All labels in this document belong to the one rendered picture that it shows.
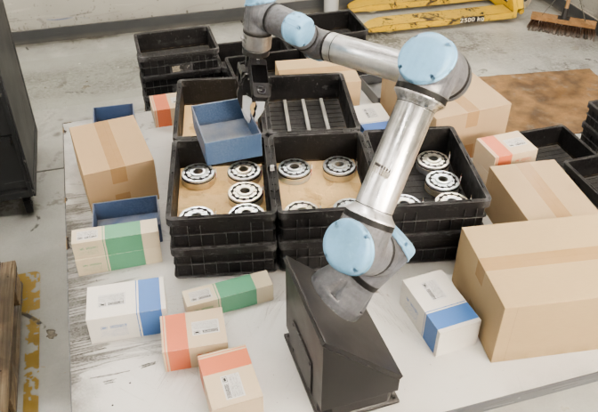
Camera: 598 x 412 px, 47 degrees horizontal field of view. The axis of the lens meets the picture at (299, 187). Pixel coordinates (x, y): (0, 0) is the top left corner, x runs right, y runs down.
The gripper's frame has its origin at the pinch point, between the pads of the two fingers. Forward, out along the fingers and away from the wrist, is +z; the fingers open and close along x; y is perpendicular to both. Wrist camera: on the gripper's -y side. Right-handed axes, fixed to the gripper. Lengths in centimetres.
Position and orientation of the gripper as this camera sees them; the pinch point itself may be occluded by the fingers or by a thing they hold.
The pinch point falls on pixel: (252, 119)
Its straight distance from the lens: 186.7
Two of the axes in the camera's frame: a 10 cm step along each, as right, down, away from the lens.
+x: -9.6, 0.6, -2.8
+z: -1.2, 8.1, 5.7
